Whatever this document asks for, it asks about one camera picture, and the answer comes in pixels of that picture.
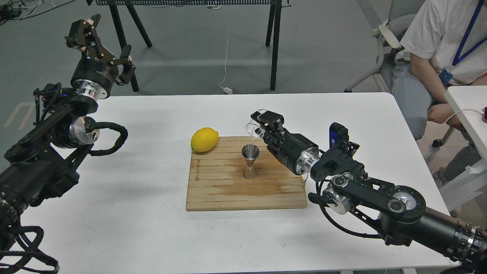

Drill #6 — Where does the white cable with plug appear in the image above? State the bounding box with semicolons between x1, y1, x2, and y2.
218;29;233;95

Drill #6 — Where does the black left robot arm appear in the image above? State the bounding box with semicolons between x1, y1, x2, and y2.
0;14;135;274

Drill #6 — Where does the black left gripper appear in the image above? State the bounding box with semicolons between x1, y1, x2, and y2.
65;14;135;99

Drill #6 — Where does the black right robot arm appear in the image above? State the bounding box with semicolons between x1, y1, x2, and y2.
251;110;486;274

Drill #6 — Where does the grey office chair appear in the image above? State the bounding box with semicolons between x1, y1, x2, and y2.
342;0;457;149

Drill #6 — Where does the white charging cable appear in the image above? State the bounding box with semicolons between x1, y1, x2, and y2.
443;108;484;124

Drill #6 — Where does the red phone on side table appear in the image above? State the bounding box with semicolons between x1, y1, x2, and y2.
481;107;487;123

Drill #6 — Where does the steel double jigger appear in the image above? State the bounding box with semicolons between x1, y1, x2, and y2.
241;144;260;179

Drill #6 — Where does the person in white shirt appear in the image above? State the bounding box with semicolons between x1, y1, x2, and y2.
392;0;487;186

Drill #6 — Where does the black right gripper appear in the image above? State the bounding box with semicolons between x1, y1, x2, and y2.
253;110;320;175

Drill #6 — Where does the bundle of floor cables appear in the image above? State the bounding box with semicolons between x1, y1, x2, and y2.
0;0;76;23

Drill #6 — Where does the wooden cutting board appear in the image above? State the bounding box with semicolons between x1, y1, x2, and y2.
186;136;307;212

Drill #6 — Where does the yellow lemon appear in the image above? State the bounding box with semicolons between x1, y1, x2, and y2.
190;127;219;152

